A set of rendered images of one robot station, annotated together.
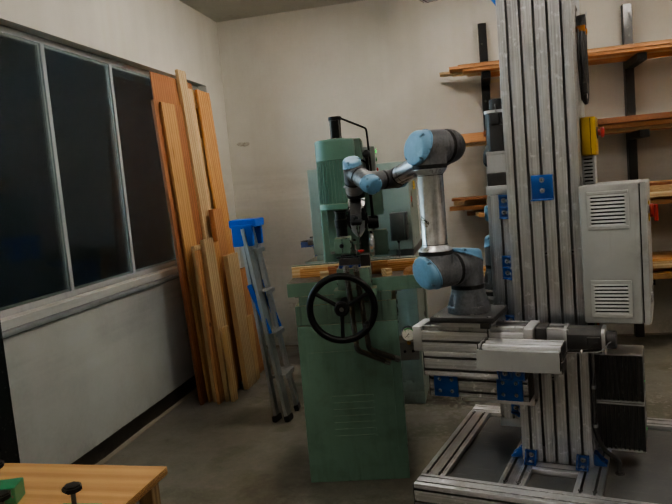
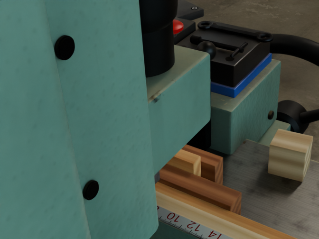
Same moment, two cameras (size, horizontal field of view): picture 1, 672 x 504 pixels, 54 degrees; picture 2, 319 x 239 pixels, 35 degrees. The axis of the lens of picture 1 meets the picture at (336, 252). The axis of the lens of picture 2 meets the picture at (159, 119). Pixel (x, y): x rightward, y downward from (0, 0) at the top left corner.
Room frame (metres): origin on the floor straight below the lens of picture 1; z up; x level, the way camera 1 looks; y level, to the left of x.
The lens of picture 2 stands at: (3.25, 0.16, 1.27)
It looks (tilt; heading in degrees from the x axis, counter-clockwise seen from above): 34 degrees down; 212
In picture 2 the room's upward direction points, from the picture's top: 4 degrees counter-clockwise
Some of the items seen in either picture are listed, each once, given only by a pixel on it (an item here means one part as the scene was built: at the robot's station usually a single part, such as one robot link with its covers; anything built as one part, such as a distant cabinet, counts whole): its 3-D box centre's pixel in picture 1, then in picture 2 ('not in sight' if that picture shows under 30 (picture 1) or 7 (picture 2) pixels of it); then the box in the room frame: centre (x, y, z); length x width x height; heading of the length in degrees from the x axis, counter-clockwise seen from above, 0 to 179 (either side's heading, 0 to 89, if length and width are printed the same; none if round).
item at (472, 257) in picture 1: (464, 265); not in sight; (2.30, -0.45, 0.98); 0.13 x 0.12 x 0.14; 122
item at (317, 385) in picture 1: (356, 383); not in sight; (3.06, -0.04, 0.36); 0.58 x 0.45 x 0.71; 175
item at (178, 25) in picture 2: not in sight; (170, 26); (2.77, -0.11, 1.02); 0.03 x 0.03 x 0.01
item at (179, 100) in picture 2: (344, 246); (131, 122); (2.96, -0.04, 1.03); 0.14 x 0.07 x 0.09; 175
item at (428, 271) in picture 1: (433, 209); not in sight; (2.23, -0.34, 1.19); 0.15 x 0.12 x 0.55; 122
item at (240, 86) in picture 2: (354, 259); (203, 48); (2.75, -0.08, 0.99); 0.13 x 0.11 x 0.06; 85
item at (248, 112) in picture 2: (354, 276); (207, 101); (2.75, -0.07, 0.92); 0.15 x 0.13 x 0.09; 85
